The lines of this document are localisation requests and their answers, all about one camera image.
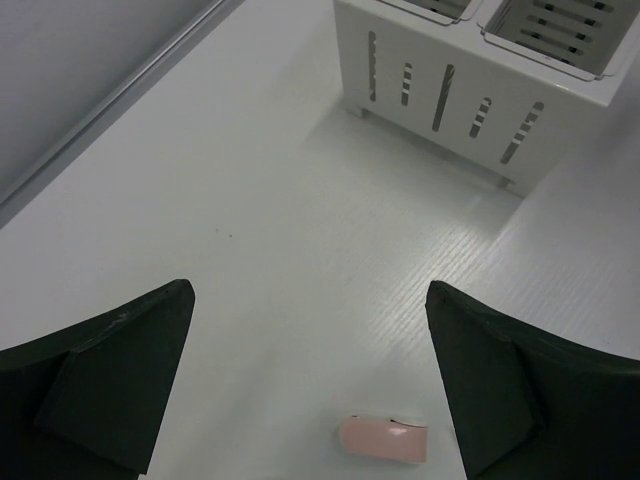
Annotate white slotted organizer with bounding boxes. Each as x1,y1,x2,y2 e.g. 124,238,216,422
334,1,639,196

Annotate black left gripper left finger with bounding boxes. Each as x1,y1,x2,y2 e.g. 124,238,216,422
1,279,195,479

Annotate pink eraser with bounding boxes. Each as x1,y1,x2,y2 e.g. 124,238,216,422
337,415,428,464

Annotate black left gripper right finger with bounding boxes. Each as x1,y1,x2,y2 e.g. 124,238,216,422
425,281,639,479

